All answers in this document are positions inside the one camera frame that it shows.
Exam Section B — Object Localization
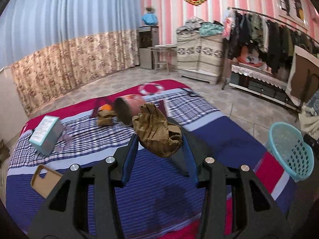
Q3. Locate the brown paper bag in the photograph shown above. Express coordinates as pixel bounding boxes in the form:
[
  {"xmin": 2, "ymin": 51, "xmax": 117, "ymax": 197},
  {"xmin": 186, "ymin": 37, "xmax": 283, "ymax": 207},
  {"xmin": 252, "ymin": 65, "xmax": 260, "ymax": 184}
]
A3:
[{"xmin": 132, "ymin": 103, "xmax": 182, "ymax": 158}]

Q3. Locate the striped red blue blanket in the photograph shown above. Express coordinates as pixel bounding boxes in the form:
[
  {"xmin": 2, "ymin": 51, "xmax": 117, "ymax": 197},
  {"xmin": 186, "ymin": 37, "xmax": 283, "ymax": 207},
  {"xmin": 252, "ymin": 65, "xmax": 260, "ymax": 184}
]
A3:
[{"xmin": 6, "ymin": 80, "xmax": 296, "ymax": 238}]

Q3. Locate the crumpled brown paper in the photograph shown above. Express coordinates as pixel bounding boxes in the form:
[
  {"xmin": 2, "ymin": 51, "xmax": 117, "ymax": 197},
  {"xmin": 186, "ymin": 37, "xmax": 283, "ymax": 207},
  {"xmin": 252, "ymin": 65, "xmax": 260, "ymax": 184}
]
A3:
[{"xmin": 97, "ymin": 110, "xmax": 117, "ymax": 126}]

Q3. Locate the pink pig mug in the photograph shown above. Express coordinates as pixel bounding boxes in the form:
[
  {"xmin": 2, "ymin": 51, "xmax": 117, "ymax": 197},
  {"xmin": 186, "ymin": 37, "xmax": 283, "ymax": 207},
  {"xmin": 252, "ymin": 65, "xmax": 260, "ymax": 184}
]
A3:
[{"xmin": 114, "ymin": 94, "xmax": 145, "ymax": 126}]

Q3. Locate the teal white carton box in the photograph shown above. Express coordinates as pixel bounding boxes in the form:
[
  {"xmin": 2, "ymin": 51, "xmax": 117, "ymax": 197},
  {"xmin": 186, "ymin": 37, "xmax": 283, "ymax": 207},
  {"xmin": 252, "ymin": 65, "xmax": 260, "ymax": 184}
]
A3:
[{"xmin": 29, "ymin": 116, "xmax": 63, "ymax": 155}]

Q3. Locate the tan phone case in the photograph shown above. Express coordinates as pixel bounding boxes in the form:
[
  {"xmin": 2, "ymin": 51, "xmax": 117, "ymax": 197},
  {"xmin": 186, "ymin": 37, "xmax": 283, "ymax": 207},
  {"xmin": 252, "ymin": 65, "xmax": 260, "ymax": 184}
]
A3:
[{"xmin": 30, "ymin": 165, "xmax": 62, "ymax": 199}]

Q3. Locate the patterned cloth covered cabinet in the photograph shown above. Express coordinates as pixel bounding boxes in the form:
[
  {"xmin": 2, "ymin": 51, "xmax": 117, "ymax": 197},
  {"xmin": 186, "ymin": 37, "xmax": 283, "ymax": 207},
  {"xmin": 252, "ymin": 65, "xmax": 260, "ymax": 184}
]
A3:
[{"xmin": 177, "ymin": 32, "xmax": 224, "ymax": 85}]

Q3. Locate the low tv stand with lace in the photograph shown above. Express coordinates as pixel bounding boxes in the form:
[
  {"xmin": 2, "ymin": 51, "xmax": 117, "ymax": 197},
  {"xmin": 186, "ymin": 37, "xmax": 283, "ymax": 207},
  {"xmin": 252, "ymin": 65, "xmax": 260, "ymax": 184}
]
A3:
[{"xmin": 229, "ymin": 63, "xmax": 297, "ymax": 111}]

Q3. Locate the teal plastic laundry basket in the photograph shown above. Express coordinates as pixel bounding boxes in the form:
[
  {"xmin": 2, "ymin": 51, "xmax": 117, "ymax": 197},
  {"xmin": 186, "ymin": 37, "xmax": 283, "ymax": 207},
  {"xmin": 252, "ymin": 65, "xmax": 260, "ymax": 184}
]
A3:
[{"xmin": 266, "ymin": 122, "xmax": 314, "ymax": 182}]

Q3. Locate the small wooden stool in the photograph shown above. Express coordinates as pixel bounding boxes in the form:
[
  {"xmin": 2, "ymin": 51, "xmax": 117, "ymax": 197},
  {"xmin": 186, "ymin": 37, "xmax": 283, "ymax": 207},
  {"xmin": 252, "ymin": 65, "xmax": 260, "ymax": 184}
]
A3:
[{"xmin": 149, "ymin": 44, "xmax": 177, "ymax": 74}]

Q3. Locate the blue patterned cloth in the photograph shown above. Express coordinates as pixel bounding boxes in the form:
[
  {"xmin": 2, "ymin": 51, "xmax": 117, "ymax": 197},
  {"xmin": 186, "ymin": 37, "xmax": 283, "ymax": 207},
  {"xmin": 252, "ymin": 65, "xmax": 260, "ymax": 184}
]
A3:
[{"xmin": 298, "ymin": 98, "xmax": 319, "ymax": 140}]

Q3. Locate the water dispenser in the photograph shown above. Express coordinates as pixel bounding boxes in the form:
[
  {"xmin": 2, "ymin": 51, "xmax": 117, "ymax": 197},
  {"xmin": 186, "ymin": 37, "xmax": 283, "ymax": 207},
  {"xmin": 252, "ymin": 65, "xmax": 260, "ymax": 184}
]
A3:
[{"xmin": 138, "ymin": 25, "xmax": 159, "ymax": 70}]

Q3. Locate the pile of clothes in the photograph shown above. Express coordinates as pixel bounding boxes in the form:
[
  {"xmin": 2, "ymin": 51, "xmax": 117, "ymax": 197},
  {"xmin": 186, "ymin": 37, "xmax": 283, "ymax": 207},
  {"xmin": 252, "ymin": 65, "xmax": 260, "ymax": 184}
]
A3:
[{"xmin": 176, "ymin": 17, "xmax": 224, "ymax": 37}]

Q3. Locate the brown folding board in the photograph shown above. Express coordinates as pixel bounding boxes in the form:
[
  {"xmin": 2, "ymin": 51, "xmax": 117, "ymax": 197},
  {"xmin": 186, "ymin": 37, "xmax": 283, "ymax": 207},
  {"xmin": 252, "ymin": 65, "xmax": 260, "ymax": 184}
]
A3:
[{"xmin": 286, "ymin": 46, "xmax": 318, "ymax": 107}]

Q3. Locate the blue potted plant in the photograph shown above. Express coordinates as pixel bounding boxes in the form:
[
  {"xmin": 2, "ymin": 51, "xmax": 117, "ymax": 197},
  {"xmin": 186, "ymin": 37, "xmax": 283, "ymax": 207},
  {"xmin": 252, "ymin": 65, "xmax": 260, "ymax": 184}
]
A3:
[{"xmin": 142, "ymin": 6, "xmax": 158, "ymax": 25}]

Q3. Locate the clothes rack with garments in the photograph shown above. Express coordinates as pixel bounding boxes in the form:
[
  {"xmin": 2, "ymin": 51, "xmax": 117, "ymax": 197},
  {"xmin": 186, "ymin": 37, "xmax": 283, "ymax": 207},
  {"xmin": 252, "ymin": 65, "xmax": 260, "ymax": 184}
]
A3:
[{"xmin": 224, "ymin": 7, "xmax": 318, "ymax": 90}]

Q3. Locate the blue floral curtain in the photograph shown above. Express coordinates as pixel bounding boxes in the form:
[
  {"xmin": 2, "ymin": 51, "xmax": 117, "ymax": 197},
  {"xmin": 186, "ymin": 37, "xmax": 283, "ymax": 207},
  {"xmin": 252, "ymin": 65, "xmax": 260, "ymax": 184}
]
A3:
[{"xmin": 1, "ymin": 0, "xmax": 141, "ymax": 113}]

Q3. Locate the framed black white picture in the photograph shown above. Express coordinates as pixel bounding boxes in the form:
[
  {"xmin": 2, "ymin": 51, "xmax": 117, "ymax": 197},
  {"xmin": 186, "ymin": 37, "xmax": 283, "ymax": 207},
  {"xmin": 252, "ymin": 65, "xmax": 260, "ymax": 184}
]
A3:
[{"xmin": 279, "ymin": 0, "xmax": 306, "ymax": 27}]

